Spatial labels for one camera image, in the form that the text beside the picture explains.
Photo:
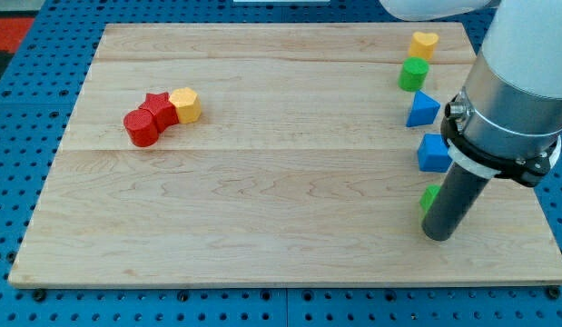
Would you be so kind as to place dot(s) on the yellow hexagon block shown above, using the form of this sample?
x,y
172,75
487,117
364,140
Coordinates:
x,y
187,105

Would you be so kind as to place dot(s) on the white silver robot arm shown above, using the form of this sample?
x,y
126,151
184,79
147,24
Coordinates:
x,y
506,120

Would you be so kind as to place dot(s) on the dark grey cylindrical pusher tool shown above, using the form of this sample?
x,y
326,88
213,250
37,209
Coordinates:
x,y
460,189

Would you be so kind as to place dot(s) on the blue cube block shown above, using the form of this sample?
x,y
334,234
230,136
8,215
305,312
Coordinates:
x,y
433,154

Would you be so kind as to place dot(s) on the blue triangle block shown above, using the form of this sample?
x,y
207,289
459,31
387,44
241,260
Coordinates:
x,y
423,111

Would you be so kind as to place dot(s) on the red star block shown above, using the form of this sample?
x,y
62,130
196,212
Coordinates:
x,y
162,110

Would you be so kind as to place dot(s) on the green cylinder block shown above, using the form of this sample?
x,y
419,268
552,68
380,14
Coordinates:
x,y
413,73

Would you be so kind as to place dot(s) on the red cylinder block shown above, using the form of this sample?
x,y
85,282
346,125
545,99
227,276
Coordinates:
x,y
141,128

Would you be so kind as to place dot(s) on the light wooden board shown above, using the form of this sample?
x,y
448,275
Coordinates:
x,y
299,173

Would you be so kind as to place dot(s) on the yellow heart block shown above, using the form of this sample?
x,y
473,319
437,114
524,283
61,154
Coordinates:
x,y
423,45

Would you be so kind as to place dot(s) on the green star block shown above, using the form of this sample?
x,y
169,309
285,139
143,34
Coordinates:
x,y
428,197

